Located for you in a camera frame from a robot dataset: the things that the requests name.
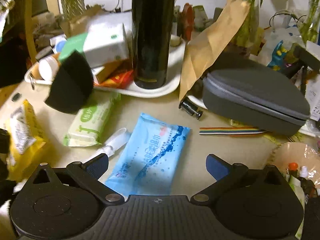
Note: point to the tan pouch with carabiner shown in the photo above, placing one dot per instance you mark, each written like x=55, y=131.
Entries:
x=35, y=72

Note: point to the red snack packet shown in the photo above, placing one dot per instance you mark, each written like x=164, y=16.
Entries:
x=118, y=78

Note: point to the yellow wipes packet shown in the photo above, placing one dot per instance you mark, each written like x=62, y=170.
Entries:
x=22, y=140

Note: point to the white and green box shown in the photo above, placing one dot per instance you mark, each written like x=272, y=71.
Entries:
x=105, y=45

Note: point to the dark round disc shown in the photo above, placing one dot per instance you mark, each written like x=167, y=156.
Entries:
x=16, y=97

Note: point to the green tissue pack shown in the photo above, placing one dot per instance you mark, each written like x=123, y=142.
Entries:
x=90, y=122

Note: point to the black thermos bottle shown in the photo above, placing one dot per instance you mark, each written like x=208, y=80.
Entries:
x=152, y=42

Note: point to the red figurine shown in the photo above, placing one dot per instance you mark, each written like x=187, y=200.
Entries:
x=188, y=20

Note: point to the crumpled brown paper sheet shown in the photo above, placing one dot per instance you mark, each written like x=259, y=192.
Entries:
x=77, y=23

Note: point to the white pill bottle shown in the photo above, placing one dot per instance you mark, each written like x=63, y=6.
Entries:
x=47, y=68

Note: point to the black foam block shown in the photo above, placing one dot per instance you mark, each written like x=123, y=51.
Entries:
x=70, y=87

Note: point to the grey zip case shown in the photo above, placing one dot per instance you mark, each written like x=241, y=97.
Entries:
x=255, y=92

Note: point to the tall white box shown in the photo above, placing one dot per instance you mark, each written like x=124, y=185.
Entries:
x=313, y=87

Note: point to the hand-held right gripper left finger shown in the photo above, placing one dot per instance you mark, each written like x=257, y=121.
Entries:
x=98, y=164

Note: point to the clear plastic cup with pens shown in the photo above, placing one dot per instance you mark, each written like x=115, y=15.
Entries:
x=287, y=155

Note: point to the orange box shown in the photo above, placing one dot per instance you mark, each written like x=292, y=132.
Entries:
x=107, y=71

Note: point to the glass vase with bamboo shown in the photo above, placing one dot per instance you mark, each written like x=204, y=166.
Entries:
x=71, y=0
x=247, y=25
x=311, y=22

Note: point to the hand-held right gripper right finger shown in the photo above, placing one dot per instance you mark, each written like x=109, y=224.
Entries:
x=216, y=168

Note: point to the white plastic tray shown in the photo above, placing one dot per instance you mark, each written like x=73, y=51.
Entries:
x=172, y=80

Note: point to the large brown paper bag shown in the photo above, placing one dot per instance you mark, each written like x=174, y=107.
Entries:
x=210, y=45

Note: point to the clear plastic bag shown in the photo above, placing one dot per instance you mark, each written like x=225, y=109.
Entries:
x=287, y=37

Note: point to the small black cylinder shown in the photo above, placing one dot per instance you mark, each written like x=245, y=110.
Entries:
x=190, y=107

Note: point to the small clear plastic bottle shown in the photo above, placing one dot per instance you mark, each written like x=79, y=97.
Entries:
x=117, y=140

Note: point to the blue wet wipes packet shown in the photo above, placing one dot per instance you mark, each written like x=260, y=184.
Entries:
x=150, y=155

